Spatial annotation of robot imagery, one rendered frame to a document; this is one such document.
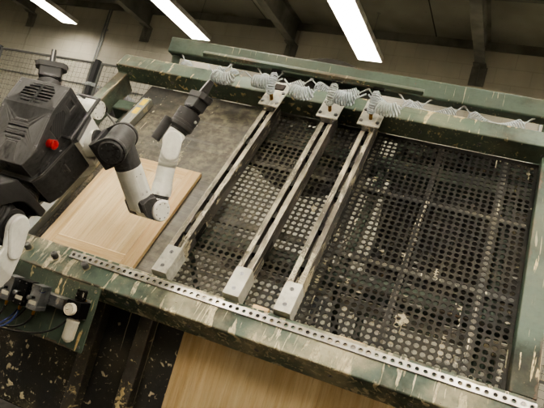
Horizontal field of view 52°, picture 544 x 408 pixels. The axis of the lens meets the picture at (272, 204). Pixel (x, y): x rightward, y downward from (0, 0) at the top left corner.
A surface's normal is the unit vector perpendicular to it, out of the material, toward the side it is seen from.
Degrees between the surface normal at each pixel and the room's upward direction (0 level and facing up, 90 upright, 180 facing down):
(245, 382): 90
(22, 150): 82
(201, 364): 90
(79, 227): 55
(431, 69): 90
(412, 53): 90
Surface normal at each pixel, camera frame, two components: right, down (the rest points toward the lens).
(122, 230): -0.07, -0.69
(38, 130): -0.23, -0.31
